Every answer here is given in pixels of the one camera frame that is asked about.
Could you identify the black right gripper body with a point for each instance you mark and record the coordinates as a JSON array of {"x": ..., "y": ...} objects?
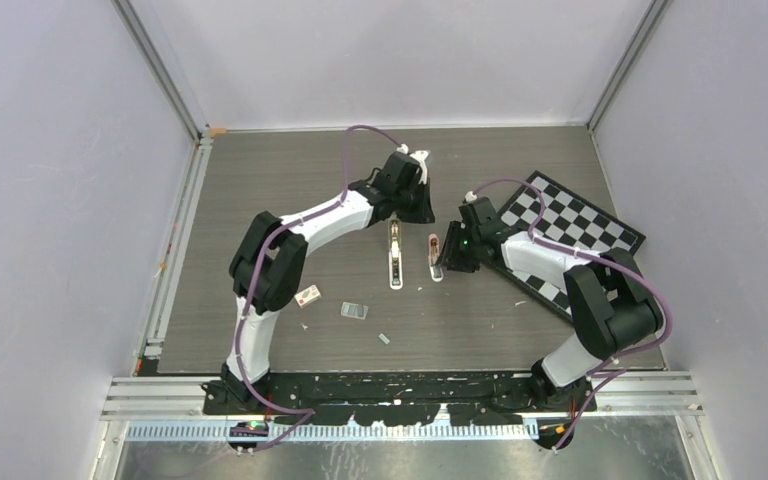
[{"x": 461, "y": 251}]

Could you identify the aluminium slotted rail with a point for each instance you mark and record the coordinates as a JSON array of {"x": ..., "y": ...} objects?
[{"x": 259, "y": 431}]

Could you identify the black white chessboard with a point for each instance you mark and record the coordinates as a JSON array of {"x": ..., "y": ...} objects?
[{"x": 571, "y": 220}]

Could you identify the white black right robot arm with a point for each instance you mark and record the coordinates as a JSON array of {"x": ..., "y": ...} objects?
[{"x": 611, "y": 307}]

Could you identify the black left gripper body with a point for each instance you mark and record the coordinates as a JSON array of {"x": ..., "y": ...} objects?
[{"x": 412, "y": 203}]

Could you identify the pink white stapler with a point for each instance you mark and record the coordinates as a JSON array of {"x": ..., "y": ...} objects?
[{"x": 434, "y": 253}]

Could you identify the silver staple box tray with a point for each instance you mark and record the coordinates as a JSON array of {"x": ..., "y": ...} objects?
[{"x": 354, "y": 310}]

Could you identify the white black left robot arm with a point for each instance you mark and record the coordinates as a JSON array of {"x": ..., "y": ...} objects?
[{"x": 267, "y": 267}]

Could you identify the cream beige stapler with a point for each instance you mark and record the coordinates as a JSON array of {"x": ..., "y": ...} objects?
[{"x": 394, "y": 254}]

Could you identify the white staple box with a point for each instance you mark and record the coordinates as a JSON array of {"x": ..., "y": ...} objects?
[{"x": 307, "y": 296}]

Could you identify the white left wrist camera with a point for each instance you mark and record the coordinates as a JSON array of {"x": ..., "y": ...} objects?
[{"x": 421, "y": 157}]

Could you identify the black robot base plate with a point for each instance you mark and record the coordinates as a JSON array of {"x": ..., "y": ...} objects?
[{"x": 469, "y": 398}]

